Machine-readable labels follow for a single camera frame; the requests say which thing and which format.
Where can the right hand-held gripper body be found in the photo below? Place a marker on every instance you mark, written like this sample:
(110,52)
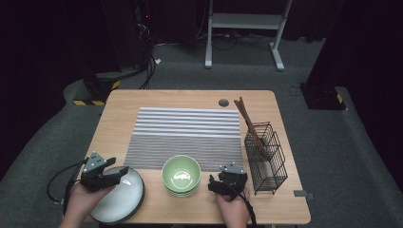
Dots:
(234,182)

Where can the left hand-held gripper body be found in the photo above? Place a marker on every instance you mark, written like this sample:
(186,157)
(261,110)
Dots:
(92,164)

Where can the white plate with dark rim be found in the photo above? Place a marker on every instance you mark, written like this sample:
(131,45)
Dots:
(123,199)

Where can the person's right hand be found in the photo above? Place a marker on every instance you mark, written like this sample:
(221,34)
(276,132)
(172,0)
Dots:
(234,212)

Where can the person's left hand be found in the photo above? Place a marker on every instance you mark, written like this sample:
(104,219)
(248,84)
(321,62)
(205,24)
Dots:
(82,202)

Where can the grey tape piece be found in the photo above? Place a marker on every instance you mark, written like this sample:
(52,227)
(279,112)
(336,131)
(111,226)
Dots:
(61,201)
(303,194)

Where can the striped woven placemat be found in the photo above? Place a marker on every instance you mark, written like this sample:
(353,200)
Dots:
(190,139)

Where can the black yellow striped stand base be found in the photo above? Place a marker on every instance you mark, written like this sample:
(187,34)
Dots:
(95,88)
(320,98)

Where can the white paper scrap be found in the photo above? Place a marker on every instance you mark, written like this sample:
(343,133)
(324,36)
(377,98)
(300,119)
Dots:
(157,61)

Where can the dark equipment rack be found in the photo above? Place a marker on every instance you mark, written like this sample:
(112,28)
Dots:
(142,15)

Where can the white metal stand frame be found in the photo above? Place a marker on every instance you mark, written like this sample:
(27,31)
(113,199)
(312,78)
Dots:
(247,21)

